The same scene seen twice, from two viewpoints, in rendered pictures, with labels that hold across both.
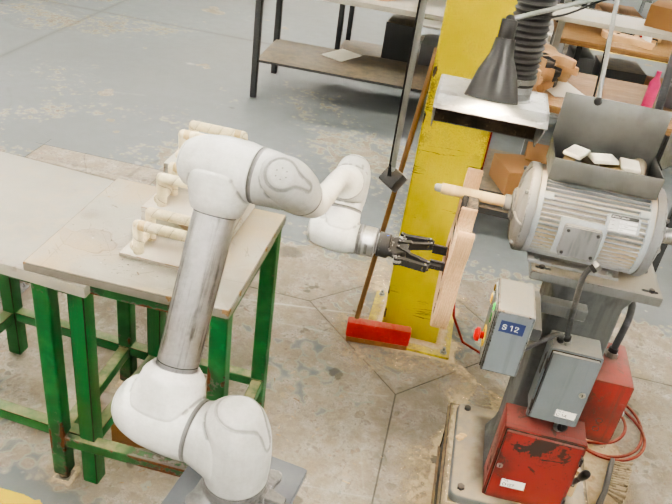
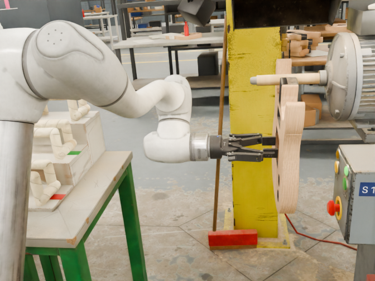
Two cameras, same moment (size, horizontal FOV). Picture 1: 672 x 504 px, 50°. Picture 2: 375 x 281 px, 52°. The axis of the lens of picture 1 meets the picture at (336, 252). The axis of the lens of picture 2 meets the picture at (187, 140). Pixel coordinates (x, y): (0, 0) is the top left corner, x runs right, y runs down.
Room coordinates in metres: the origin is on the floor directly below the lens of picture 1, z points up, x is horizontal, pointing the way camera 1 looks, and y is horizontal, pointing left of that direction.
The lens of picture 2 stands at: (0.72, -0.08, 1.53)
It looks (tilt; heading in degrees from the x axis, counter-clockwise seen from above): 22 degrees down; 2
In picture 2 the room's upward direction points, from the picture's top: 5 degrees counter-clockwise
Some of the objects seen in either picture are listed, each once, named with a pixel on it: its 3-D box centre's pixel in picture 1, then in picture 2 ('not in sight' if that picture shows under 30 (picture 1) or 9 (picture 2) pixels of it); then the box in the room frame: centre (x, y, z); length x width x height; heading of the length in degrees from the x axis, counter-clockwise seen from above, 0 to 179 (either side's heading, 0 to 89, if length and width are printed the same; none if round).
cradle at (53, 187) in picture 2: not in sight; (49, 191); (1.77, 0.40, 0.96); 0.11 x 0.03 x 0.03; 172
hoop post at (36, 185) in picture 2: not in sight; (37, 190); (1.73, 0.41, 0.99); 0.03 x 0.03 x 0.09
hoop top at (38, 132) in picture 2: (187, 183); (30, 132); (1.91, 0.47, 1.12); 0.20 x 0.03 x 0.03; 81
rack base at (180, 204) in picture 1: (192, 217); (46, 164); (1.95, 0.47, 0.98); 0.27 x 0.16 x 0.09; 82
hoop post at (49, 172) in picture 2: not in sight; (50, 177); (1.82, 0.40, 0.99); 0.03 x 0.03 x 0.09
